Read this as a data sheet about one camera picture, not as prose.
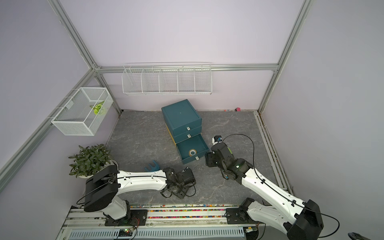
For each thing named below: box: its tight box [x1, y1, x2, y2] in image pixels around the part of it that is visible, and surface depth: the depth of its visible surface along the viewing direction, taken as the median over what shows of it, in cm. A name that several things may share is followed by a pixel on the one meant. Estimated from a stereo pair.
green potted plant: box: [68, 144, 111, 178], surface depth 74 cm
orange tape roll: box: [188, 149, 198, 157], surface depth 98 cm
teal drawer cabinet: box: [161, 99, 210, 165], surface depth 93 cm
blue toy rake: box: [144, 160, 160, 172], surface depth 91 cm
